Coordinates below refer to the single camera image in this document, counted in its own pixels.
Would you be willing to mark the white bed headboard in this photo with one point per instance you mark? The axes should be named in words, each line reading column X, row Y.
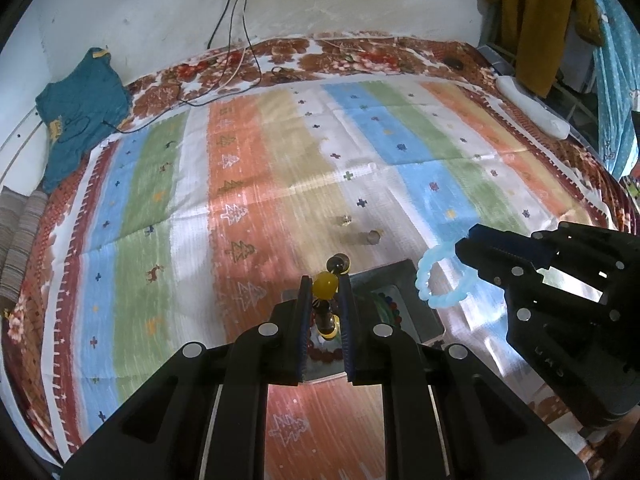
column 20, row 145

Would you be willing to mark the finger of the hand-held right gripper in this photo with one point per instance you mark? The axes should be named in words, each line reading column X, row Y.
column 500, row 241
column 500, row 270

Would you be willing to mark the striped colourful mat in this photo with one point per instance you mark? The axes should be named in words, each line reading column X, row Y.
column 250, row 185

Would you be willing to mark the small loose bead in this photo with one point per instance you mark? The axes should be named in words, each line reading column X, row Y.
column 374, row 236

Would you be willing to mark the striped brown cushion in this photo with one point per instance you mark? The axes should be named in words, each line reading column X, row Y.
column 20, row 230

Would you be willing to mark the white bolster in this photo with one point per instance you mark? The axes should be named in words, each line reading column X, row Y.
column 530, row 102

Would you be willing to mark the light blue printed cloth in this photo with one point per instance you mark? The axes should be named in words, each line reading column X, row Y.
column 615, row 85

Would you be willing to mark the green jade bangle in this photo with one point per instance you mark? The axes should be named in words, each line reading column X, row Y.
column 381, row 312

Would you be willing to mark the mustard yellow garment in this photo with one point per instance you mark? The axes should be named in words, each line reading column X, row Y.
column 535, row 20

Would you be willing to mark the brown floral blanket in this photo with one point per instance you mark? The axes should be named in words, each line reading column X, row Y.
column 350, row 55

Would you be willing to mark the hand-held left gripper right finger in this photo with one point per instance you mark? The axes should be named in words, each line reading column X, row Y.
column 347, row 330

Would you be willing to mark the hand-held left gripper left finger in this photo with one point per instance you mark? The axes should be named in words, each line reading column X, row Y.
column 303, row 330

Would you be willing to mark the teal garment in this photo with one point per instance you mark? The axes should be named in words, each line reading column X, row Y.
column 80, row 105

